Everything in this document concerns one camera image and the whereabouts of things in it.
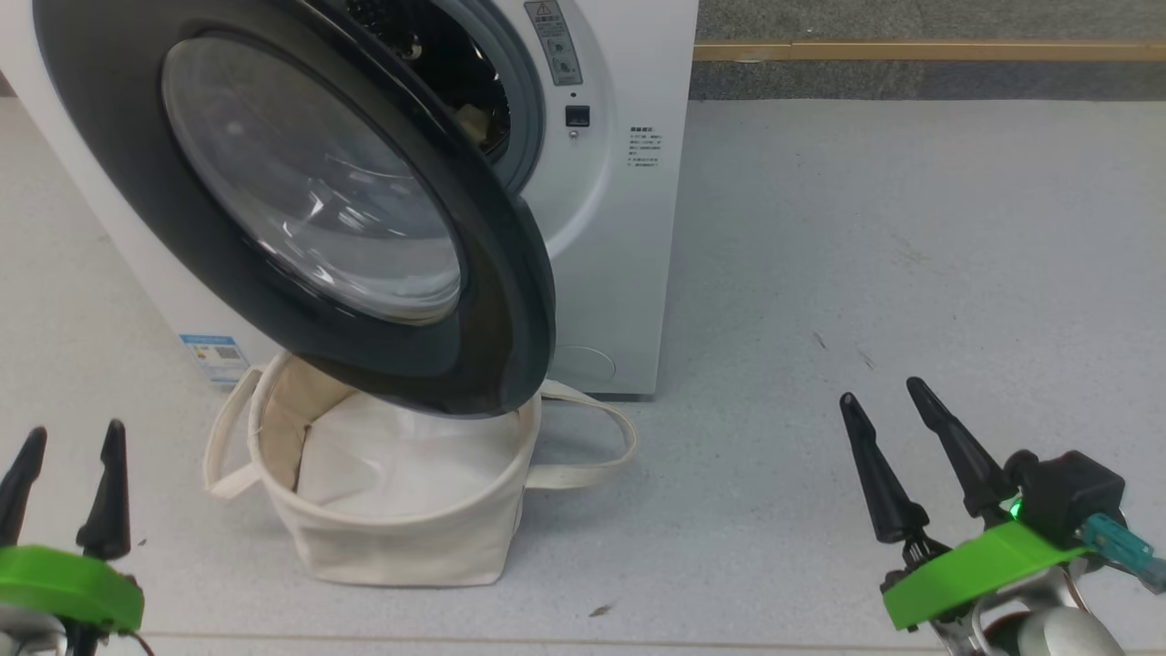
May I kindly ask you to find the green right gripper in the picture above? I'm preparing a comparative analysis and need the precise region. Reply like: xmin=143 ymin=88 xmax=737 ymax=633
xmin=839 ymin=376 xmax=1089 ymax=631

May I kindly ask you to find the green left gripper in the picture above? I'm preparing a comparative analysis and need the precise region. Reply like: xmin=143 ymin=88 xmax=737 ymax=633
xmin=0 ymin=419 xmax=145 ymax=636

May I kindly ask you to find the black round glass washer door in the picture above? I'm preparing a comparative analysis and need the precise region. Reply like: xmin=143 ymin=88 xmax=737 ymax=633
xmin=32 ymin=0 xmax=557 ymax=418

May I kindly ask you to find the cream canvas laundry basket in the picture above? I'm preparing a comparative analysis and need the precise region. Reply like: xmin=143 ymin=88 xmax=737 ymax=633
xmin=202 ymin=351 xmax=639 ymax=587

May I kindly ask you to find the white front-load washing machine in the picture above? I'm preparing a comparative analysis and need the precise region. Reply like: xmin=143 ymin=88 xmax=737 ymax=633
xmin=0 ymin=0 xmax=700 ymax=399

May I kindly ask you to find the grey rubber door gasket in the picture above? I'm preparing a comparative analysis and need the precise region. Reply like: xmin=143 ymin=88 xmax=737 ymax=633
xmin=437 ymin=0 xmax=547 ymax=197

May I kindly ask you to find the blue energy label sticker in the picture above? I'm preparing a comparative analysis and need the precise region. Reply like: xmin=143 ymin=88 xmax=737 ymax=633
xmin=179 ymin=333 xmax=251 ymax=386

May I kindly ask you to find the grey warning sticker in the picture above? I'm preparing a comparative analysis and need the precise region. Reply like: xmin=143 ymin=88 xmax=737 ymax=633
xmin=524 ymin=0 xmax=584 ymax=87

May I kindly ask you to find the teal plug right camera cable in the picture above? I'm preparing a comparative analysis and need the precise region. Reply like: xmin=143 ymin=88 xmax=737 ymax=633
xmin=1075 ymin=512 xmax=1166 ymax=595

